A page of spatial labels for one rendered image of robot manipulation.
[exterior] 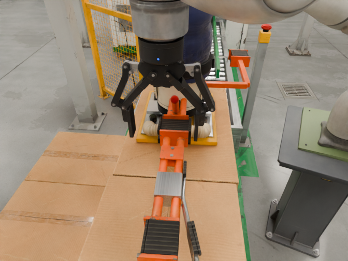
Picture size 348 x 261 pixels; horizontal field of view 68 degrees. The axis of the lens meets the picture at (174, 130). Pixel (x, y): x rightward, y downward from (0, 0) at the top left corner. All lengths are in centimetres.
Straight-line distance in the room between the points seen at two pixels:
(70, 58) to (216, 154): 175
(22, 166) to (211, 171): 190
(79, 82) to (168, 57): 207
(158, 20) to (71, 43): 195
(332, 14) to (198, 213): 57
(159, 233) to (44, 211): 90
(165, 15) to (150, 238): 39
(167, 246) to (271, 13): 42
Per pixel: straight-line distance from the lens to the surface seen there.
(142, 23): 40
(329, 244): 201
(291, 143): 135
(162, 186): 60
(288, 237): 188
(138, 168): 85
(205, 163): 86
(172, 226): 53
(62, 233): 126
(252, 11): 23
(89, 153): 155
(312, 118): 152
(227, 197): 79
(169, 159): 70
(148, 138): 92
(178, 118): 79
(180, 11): 40
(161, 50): 41
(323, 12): 68
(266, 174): 221
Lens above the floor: 156
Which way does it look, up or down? 39 degrees down
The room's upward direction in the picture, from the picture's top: straight up
